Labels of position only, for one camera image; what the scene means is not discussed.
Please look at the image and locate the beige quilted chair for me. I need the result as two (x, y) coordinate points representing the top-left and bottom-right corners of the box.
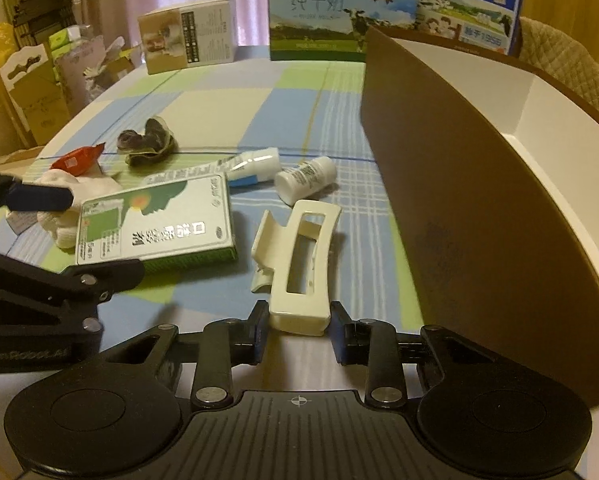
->
(517, 16), (599, 113)

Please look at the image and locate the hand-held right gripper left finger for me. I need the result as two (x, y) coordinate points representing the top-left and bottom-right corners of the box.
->
(96, 301), (270, 411)

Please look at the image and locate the brown cardboard box cutout handle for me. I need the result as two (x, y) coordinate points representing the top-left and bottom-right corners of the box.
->
(0, 42), (76, 148)

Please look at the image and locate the grey carton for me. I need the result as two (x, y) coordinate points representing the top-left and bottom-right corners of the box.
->
(54, 35), (111, 113)

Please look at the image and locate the red candy wrapper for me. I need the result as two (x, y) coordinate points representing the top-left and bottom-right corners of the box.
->
(49, 143), (106, 173)

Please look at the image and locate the cream hair claw clip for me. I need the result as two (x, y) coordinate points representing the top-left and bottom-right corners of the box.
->
(250, 199), (343, 337)

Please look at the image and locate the light blue milk carton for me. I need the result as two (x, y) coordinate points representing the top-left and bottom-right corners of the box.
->
(266, 0), (421, 64)

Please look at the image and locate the white cloth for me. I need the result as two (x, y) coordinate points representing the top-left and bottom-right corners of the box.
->
(29, 166), (123, 251)

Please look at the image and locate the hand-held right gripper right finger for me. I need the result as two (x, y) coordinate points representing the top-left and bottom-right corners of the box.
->
(331, 301), (503, 411)

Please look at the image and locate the small green and white carton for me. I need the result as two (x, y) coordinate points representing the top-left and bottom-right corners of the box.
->
(48, 27), (87, 57)

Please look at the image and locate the brown box white inside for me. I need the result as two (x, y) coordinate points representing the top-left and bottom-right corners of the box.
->
(360, 26), (599, 408)

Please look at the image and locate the dark crumpled plastic wrapper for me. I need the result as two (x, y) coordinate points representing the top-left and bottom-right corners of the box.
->
(116, 116), (178, 166)

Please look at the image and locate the dark woven basket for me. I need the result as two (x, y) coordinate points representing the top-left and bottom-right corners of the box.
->
(0, 0), (75, 56)

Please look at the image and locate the green and white medicine box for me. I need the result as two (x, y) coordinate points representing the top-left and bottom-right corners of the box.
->
(75, 174), (239, 273)

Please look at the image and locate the white slim box green print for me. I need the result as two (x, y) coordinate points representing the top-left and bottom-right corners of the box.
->
(142, 159), (245, 186)

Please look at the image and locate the white pill bottle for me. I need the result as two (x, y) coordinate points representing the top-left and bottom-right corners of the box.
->
(274, 156), (337, 206)

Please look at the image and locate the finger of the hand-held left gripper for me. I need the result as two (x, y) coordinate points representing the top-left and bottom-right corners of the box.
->
(0, 160), (76, 214)
(0, 244), (146, 342)

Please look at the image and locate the dark blue milk carton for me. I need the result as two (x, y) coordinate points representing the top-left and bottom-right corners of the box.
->
(413, 0), (525, 56)

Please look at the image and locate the beige cardboard box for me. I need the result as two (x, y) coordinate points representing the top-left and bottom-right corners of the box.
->
(138, 0), (238, 76)

